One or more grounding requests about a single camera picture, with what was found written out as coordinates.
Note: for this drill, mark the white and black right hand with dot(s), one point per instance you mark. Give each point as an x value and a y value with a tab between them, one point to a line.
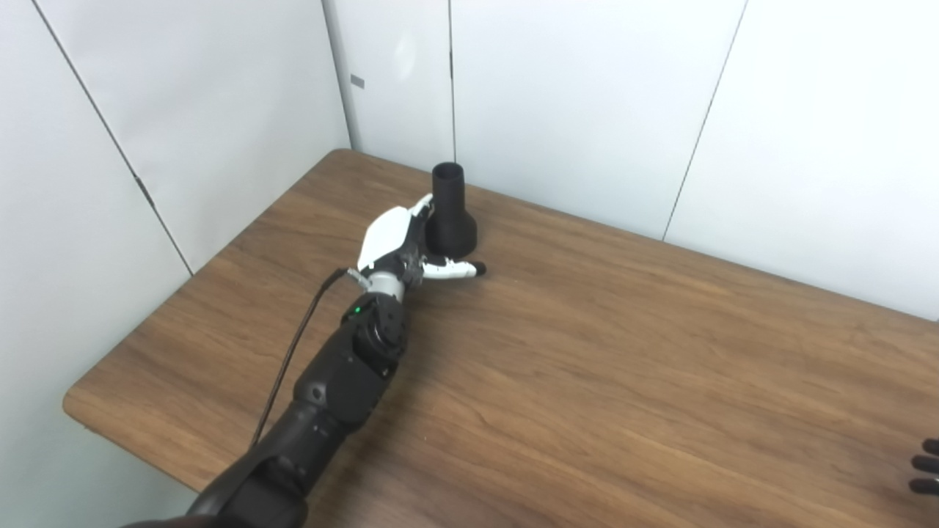
928	463

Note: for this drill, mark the white and black left hand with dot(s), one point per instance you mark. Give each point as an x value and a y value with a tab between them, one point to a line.
385	231

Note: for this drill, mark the black flared nozzle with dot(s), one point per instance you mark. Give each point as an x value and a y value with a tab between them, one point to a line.
450	224

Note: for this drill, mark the grey wall corner post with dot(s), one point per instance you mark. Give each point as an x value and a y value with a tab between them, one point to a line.
341	73

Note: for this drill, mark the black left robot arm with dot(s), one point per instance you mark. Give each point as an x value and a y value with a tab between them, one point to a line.
337	381

